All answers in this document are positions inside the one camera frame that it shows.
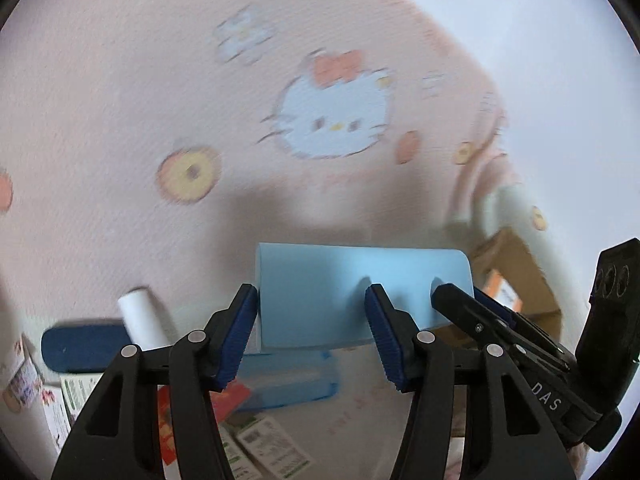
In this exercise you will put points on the light blue plastic case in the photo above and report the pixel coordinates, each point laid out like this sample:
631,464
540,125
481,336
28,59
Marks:
295,385

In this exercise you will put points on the brown cardboard box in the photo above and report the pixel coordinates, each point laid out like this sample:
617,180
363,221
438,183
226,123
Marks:
527,267

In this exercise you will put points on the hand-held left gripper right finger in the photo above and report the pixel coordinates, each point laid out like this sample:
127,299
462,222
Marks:
385,340

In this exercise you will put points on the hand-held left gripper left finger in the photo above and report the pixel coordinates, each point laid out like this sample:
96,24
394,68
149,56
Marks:
240,330

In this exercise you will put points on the pink cat-printed blanket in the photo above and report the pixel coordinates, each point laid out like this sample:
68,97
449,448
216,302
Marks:
125,85

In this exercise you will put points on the small orange white box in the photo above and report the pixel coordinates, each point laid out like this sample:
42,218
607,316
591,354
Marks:
500,285

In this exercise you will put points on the white paper roll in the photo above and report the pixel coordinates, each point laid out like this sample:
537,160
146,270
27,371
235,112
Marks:
140,315

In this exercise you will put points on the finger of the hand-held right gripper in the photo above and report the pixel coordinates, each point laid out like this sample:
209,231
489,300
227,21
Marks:
475,317
495,305

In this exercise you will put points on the white box with green label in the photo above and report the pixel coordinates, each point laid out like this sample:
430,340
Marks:
75,395
272,447

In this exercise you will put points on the colourful printed card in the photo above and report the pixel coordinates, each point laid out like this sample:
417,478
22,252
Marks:
22,380

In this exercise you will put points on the dark blue case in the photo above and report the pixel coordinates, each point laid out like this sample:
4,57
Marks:
80,347

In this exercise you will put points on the red packet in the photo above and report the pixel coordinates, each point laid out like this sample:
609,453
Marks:
231,400

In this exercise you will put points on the light blue foam block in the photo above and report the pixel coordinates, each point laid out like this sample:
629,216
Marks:
320,285

